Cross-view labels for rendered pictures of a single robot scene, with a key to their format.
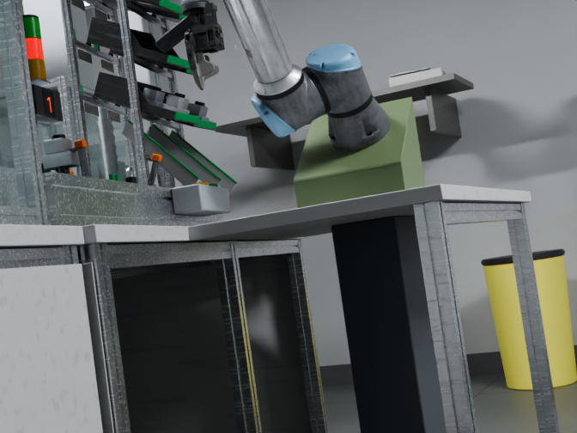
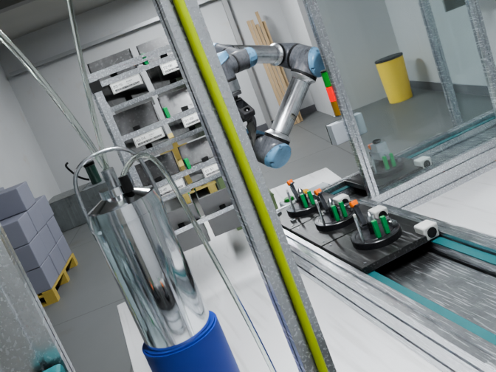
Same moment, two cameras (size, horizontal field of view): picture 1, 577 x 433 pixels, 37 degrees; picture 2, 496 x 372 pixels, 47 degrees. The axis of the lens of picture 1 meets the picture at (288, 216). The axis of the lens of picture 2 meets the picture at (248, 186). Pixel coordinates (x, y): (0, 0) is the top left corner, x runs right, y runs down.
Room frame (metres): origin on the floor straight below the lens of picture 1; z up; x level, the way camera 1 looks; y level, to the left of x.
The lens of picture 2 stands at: (3.21, 2.04, 1.60)
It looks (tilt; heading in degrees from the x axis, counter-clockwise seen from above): 14 degrees down; 243
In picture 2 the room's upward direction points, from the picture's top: 21 degrees counter-clockwise
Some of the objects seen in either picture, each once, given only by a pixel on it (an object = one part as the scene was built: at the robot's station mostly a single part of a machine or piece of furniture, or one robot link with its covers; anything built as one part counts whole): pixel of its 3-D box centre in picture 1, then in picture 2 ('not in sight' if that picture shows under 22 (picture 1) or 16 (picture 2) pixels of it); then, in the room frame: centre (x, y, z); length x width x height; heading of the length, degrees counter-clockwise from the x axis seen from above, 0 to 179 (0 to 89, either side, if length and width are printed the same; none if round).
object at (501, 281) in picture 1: (531, 318); not in sight; (4.32, -1.12, 0.32); 0.41 x 0.40 x 0.64; 155
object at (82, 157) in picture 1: (79, 158); not in sight; (1.83, 0.42, 1.04); 0.04 x 0.02 x 0.08; 76
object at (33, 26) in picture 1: (29, 30); (330, 77); (2.02, 0.54, 1.39); 0.05 x 0.05 x 0.05
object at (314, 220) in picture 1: (353, 217); (254, 220); (2.12, -0.16, 0.84); 0.90 x 0.70 x 0.03; 155
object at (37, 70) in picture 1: (34, 71); (339, 106); (2.02, 0.54, 1.29); 0.05 x 0.05 x 0.05
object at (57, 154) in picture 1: (56, 152); not in sight; (1.84, 0.47, 1.06); 0.08 x 0.04 x 0.07; 76
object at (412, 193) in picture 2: not in sight; (384, 190); (1.89, 0.48, 0.91); 0.84 x 0.28 x 0.10; 166
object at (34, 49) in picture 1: (32, 51); (334, 92); (2.02, 0.54, 1.34); 0.05 x 0.05 x 0.05
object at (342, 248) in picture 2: not in sight; (373, 224); (2.29, 0.86, 1.01); 0.24 x 0.24 x 0.13; 76
